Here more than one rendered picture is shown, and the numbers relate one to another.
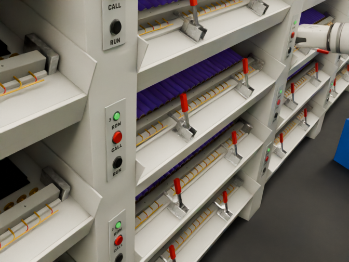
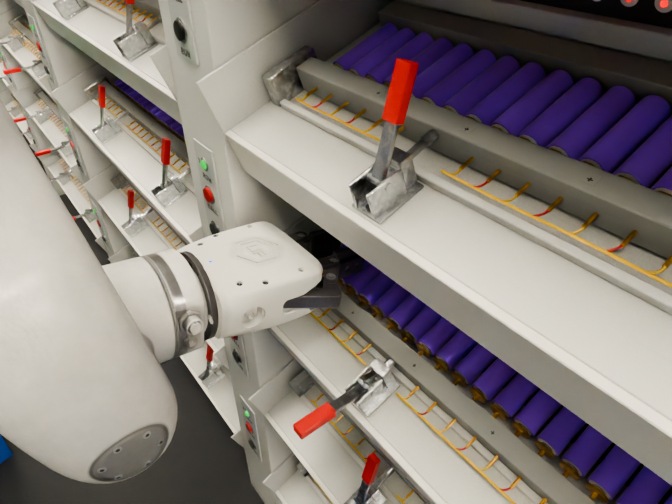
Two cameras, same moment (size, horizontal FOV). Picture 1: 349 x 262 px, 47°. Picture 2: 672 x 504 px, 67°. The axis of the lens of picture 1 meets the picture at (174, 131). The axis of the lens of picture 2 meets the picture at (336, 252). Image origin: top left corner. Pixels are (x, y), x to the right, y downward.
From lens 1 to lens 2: 151 cm
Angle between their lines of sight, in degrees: 86
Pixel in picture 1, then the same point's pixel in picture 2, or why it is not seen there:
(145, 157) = (92, 114)
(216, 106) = (146, 162)
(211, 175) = not seen: hidden behind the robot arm
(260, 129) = not seen: hidden behind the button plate
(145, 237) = (120, 205)
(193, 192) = (155, 245)
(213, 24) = (96, 20)
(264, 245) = (190, 483)
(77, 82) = not seen: outside the picture
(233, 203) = (231, 400)
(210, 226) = (200, 355)
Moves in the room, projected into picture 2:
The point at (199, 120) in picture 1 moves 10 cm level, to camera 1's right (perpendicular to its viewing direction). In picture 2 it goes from (126, 147) to (84, 174)
